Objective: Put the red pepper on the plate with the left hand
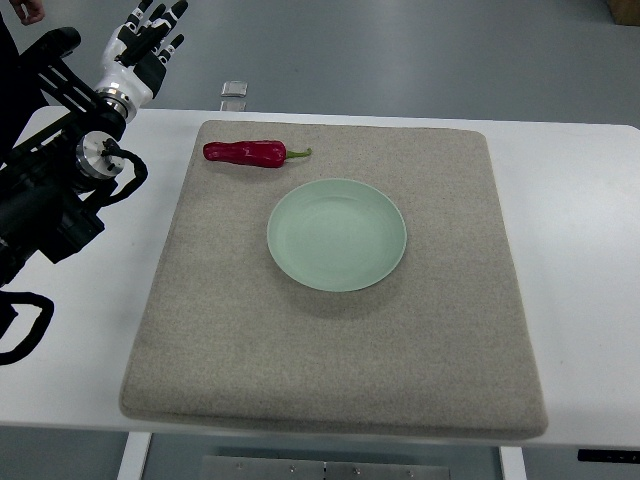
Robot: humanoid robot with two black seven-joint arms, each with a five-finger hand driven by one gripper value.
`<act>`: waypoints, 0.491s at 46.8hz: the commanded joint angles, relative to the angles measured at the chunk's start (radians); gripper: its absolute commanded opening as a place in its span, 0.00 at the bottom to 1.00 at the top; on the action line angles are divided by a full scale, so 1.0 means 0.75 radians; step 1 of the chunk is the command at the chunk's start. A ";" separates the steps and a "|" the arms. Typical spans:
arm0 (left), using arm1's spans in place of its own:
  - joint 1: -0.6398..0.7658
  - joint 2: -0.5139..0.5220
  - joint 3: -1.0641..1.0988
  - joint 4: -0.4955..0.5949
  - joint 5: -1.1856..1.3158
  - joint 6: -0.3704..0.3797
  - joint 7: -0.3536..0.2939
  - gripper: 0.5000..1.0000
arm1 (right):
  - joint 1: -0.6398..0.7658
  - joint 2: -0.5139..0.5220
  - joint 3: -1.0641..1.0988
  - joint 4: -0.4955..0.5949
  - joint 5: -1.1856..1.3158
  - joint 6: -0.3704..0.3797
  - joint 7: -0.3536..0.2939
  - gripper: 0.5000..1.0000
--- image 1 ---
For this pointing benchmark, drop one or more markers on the red pepper with green stem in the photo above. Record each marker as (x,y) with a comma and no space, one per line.
(260,153)

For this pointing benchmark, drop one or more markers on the beige fabric mat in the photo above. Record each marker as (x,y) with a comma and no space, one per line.
(440,347)

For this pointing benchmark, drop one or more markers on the silver floor outlet plate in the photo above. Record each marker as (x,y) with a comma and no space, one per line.
(234,89)

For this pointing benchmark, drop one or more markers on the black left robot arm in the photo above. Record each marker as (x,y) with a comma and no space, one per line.
(54,183)

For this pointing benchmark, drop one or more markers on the cardboard box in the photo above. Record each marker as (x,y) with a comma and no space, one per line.
(625,12)

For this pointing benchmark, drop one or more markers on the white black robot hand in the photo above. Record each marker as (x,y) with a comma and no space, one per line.
(135,59)

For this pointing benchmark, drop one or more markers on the white right table leg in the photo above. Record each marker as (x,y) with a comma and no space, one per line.
(512,463)

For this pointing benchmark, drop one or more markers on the white table leg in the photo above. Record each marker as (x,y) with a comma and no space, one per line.
(134,456)
(512,463)

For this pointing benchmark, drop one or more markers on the white left table leg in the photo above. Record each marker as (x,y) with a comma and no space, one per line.
(134,456)

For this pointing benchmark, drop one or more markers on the black table control panel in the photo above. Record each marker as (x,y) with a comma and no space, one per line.
(608,456)

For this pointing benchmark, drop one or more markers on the light green round plate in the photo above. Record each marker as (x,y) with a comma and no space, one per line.
(336,235)

